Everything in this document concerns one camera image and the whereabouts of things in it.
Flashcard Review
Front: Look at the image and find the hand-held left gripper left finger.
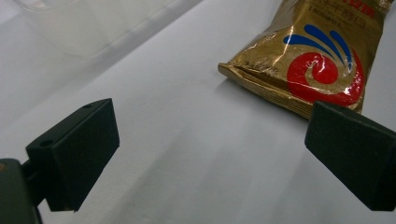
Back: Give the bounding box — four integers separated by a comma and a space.
21, 98, 120, 213

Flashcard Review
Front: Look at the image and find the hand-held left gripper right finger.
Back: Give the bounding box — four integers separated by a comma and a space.
304, 100, 396, 212

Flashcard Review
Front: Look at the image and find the gold foil packet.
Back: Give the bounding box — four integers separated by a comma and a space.
217, 0, 395, 119

